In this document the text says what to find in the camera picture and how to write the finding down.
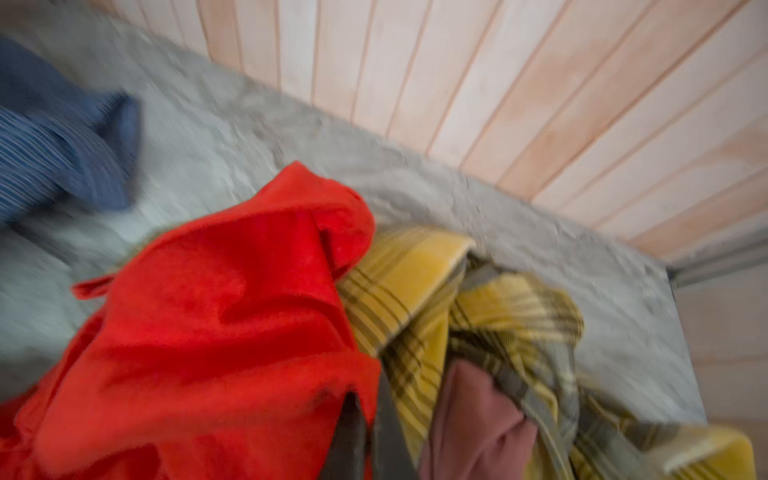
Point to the yellow plaid cloth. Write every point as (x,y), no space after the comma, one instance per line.
(419,296)

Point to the blue checked cloth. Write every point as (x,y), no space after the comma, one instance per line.
(58,138)

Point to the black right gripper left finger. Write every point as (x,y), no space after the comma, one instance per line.
(345,459)

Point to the dusty pink cloth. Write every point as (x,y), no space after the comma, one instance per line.
(477,432)

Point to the aluminium frame rail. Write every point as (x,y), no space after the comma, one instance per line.
(726,257)

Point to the red cloth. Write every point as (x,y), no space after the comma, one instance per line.
(222,351)

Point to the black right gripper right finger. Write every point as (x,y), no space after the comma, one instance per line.
(389,453)

